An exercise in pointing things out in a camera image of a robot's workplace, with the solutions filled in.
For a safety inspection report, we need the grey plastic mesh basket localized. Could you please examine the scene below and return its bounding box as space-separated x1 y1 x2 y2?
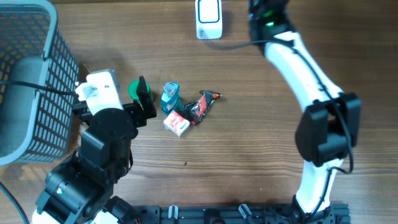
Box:
1 1 80 166

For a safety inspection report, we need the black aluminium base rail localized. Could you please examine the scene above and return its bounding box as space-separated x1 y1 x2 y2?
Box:
130 203 352 224

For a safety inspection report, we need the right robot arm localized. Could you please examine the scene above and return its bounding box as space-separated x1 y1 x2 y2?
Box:
248 0 361 223

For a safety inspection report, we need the white barcode scanner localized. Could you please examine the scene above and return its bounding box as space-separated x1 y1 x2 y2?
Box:
195 0 223 40

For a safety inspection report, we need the green lid jar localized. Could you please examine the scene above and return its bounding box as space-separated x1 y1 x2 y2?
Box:
128 80 154 103

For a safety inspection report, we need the red white packet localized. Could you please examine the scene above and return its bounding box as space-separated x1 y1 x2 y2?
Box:
163 111 190 137

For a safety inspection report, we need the blue bottle with white cap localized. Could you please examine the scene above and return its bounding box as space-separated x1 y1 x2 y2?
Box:
160 82 182 114

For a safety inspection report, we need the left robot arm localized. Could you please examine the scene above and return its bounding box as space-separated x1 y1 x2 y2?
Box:
32 77 157 223

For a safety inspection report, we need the black red snack packet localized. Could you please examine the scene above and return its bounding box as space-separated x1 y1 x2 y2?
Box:
177 90 222 126

